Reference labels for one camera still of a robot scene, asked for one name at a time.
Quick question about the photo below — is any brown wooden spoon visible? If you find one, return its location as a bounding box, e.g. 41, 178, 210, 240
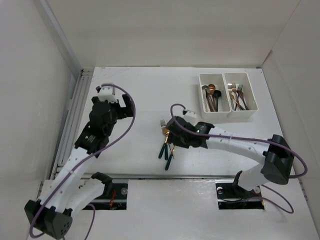
207, 95, 217, 112

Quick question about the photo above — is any silver ridged spoon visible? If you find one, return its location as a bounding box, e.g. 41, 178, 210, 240
202, 85, 214, 112

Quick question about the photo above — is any black round spoon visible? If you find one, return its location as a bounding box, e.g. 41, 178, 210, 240
212, 90, 222, 112

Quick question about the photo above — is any copper round spoon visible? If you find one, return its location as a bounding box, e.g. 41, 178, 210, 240
208, 84, 218, 112

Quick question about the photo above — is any thin copper bent fork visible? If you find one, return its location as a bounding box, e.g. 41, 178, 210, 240
231, 83, 240, 110

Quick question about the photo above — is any black fork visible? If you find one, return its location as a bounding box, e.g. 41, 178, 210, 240
238, 90, 249, 111

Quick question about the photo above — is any brown wooden fork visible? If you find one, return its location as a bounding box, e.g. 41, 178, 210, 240
237, 84, 249, 111

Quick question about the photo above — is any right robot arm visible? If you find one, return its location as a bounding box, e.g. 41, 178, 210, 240
166, 116, 294, 197

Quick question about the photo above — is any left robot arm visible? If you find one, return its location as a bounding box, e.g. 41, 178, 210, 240
24, 94, 135, 240

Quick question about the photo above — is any white left container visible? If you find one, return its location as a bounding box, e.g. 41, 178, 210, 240
198, 73, 231, 124

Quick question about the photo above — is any white container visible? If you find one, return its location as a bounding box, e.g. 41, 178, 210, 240
223, 72, 259, 119
198, 73, 231, 124

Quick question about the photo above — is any white right container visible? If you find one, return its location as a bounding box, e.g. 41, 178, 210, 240
223, 72, 259, 119

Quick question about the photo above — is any gold spoon green handle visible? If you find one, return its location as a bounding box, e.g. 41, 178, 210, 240
165, 144, 175, 171
162, 127, 170, 161
158, 136, 166, 159

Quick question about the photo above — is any silver fork green handle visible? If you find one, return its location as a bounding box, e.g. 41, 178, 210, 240
160, 119, 166, 129

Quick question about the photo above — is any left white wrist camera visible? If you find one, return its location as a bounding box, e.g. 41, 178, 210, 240
96, 83, 117, 104

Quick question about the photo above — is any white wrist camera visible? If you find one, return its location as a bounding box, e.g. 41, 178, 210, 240
182, 109, 198, 122
96, 83, 117, 104

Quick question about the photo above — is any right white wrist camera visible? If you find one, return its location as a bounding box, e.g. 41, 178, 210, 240
182, 109, 198, 122

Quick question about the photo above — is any aluminium frame rail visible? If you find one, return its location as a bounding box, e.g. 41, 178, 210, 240
46, 68, 94, 180

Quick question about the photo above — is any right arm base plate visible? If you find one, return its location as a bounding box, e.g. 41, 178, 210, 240
215, 181, 265, 210

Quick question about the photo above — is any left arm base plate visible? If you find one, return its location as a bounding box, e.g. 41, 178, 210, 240
90, 180, 128, 211

